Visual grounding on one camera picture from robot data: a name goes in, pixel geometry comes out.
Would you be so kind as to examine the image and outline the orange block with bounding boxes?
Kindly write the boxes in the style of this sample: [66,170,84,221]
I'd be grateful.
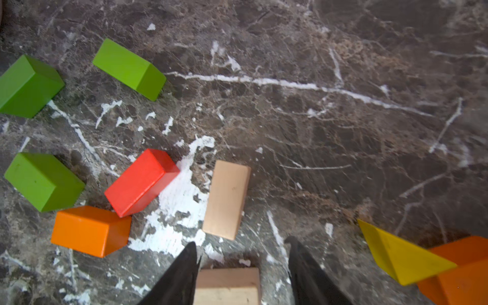
[51,206,132,258]
[417,236,487,304]

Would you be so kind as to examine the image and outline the yellow triangle block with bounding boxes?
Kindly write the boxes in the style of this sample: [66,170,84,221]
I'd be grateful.
[358,219,457,286]

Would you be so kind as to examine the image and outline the natural wood block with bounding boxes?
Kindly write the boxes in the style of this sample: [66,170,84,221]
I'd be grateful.
[202,160,251,240]
[194,268,261,305]

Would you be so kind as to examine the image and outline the green block left tilted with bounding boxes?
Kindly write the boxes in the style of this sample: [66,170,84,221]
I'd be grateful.
[1,55,65,118]

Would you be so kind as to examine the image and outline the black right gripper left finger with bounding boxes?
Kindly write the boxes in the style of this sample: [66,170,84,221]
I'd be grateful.
[139,241,201,305]

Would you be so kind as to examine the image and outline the red block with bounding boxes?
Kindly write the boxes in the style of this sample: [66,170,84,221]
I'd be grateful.
[104,149,180,217]

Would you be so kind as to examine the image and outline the green block far top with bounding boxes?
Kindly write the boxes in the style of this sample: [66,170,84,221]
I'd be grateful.
[93,38,166,102]

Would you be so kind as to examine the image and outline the green block lower left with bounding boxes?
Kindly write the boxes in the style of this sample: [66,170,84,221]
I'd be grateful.
[5,152,85,212]

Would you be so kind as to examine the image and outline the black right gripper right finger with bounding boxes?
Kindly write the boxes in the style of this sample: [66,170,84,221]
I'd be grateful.
[285,236,352,305]

